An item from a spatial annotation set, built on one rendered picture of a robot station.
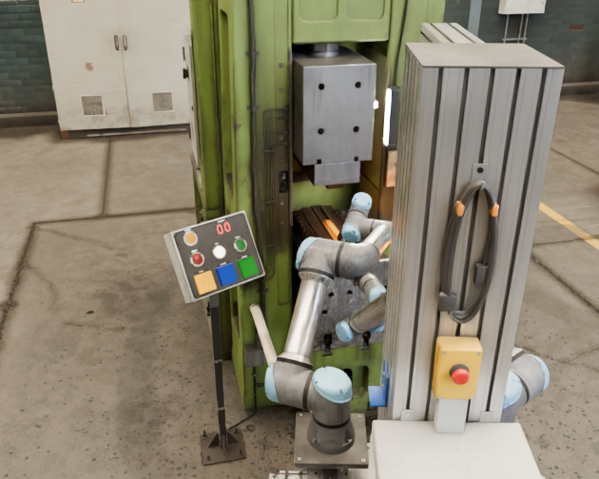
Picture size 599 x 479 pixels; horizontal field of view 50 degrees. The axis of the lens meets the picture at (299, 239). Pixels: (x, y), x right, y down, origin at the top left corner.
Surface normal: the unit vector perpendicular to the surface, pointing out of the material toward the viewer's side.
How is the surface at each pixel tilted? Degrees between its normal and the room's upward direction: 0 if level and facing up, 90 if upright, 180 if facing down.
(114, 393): 0
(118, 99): 90
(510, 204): 90
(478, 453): 0
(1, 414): 0
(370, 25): 90
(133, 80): 90
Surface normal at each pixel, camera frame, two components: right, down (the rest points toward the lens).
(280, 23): 0.23, 0.43
